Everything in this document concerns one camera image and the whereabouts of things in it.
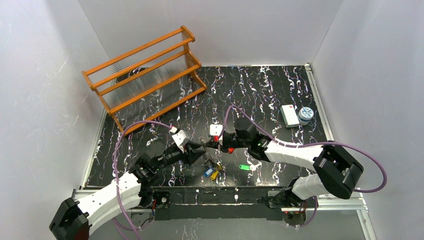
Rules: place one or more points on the white green small box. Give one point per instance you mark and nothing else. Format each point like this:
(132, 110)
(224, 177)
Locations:
(289, 115)

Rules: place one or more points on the blue white round tin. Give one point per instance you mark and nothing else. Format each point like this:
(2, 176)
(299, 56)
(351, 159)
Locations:
(305, 114)

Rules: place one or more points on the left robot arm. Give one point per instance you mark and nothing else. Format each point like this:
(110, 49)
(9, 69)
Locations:
(78, 219)

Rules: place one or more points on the loose green key tag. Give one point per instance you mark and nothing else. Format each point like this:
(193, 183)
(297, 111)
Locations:
(245, 167)

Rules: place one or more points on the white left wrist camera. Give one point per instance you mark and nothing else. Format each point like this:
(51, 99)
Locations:
(180, 137)

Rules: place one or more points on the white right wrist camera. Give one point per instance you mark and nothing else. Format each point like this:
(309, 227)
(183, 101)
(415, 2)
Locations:
(215, 131)

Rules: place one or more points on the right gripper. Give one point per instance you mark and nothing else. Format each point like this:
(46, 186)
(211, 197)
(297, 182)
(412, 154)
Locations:
(219, 144)

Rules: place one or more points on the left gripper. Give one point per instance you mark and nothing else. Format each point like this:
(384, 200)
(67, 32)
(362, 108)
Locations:
(187, 152)

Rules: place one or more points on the orange wooden shelf rack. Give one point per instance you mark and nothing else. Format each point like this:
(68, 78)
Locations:
(148, 81)

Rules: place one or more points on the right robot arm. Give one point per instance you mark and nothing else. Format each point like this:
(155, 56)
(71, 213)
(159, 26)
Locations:
(336, 171)

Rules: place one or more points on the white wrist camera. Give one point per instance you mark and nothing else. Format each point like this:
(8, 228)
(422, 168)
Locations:
(180, 137)
(215, 131)

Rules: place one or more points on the yellow key tag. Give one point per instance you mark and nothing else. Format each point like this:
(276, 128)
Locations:
(216, 172)

